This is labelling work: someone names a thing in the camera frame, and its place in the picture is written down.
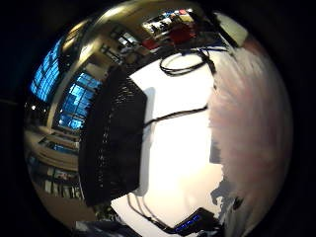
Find pink white fluffy soft toy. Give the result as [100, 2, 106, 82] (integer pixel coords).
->
[207, 39, 294, 237]

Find shelving unit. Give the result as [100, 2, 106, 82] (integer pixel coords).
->
[28, 157, 84, 199]

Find black cable bundle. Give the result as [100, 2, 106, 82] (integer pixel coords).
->
[126, 193, 176, 233]

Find red chair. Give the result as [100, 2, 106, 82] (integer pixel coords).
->
[141, 39, 161, 50]
[169, 24, 196, 45]

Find large window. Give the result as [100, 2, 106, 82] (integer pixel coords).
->
[58, 72, 103, 131]
[29, 38, 64, 103]

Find thin black cable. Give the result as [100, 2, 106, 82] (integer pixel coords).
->
[142, 104, 209, 128]

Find coiled black cable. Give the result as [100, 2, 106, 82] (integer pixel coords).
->
[159, 45, 229, 77]

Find black device with blue lights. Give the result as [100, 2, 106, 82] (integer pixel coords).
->
[171, 206, 222, 237]

